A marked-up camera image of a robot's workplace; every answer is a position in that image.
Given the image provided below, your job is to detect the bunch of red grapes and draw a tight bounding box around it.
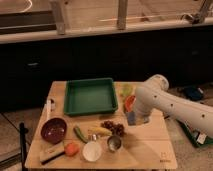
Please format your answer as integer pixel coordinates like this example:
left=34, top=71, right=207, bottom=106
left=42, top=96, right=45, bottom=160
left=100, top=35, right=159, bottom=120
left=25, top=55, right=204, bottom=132
left=101, top=121, right=125, bottom=137

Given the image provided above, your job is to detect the metal cup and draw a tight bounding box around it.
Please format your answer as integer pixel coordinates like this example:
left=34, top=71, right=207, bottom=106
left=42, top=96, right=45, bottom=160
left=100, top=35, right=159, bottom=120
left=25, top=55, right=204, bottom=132
left=107, top=135, right=122, bottom=152

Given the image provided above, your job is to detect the white small bottle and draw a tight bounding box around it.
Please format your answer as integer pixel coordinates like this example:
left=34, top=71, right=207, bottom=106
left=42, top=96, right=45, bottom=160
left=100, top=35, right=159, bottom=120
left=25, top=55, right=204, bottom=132
left=46, top=99, right=55, bottom=120

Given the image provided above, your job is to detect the green cucumber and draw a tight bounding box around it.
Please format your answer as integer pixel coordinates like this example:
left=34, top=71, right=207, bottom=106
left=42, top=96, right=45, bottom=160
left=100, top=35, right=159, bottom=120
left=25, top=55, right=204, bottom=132
left=73, top=126, right=88, bottom=143

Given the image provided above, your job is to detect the orange bowl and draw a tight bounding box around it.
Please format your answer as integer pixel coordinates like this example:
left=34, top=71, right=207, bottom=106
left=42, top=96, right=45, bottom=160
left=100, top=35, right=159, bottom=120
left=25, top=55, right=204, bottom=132
left=124, top=95, right=135, bottom=112

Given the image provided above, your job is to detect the wooden brush block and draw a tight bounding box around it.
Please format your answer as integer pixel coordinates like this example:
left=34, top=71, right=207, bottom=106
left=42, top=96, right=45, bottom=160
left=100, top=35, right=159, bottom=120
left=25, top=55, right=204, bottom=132
left=39, top=143, right=65, bottom=164

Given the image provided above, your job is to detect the blue sponge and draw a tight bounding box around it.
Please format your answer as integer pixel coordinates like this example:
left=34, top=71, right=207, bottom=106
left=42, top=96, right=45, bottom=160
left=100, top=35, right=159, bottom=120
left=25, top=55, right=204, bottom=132
left=126, top=111, right=136, bottom=126

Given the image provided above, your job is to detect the dark red bowl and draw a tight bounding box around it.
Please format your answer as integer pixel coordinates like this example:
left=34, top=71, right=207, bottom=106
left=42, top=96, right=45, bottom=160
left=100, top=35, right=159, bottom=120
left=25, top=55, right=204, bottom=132
left=41, top=118, right=67, bottom=144

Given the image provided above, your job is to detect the blue device on floor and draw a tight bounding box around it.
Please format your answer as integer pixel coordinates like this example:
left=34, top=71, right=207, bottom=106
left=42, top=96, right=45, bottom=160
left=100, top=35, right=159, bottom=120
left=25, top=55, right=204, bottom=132
left=179, top=86, right=204, bottom=101

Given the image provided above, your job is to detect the yellow corn cob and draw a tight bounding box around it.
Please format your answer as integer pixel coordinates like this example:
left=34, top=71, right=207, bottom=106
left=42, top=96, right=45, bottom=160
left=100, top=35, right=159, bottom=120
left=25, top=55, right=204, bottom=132
left=88, top=127, right=112, bottom=136

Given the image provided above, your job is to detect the orange carrot toy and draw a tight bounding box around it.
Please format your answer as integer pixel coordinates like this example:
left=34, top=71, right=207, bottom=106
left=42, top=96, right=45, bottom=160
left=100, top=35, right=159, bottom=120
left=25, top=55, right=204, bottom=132
left=65, top=143, right=79, bottom=157

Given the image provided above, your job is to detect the wooden table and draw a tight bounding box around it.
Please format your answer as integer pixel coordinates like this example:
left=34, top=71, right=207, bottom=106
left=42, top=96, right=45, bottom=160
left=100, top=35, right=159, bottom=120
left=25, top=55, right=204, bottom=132
left=25, top=81, right=177, bottom=171

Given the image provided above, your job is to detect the green pear toy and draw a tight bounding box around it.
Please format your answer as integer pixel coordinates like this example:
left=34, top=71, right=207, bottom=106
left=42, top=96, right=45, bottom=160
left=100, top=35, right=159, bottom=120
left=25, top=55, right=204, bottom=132
left=121, top=84, right=133, bottom=98

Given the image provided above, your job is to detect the green plastic tray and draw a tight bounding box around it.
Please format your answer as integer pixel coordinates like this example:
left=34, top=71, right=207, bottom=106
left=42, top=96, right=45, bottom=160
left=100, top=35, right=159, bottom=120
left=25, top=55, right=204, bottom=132
left=63, top=78, right=118, bottom=117

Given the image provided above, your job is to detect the green bin with clutter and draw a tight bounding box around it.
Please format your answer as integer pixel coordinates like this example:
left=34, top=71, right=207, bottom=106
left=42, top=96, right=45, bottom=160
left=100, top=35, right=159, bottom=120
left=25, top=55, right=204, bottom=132
left=179, top=122, right=213, bottom=148

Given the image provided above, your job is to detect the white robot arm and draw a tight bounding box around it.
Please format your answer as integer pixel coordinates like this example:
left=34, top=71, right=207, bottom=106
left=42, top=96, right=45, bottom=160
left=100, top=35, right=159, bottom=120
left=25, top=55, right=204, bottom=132
left=133, top=74, right=213, bottom=138

